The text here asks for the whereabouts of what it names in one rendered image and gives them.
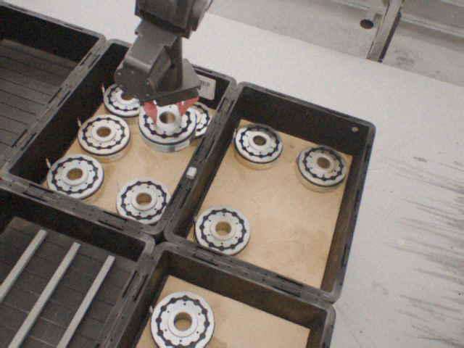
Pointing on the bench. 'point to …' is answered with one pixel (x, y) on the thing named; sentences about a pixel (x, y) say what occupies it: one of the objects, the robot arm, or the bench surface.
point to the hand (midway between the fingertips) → (167, 114)
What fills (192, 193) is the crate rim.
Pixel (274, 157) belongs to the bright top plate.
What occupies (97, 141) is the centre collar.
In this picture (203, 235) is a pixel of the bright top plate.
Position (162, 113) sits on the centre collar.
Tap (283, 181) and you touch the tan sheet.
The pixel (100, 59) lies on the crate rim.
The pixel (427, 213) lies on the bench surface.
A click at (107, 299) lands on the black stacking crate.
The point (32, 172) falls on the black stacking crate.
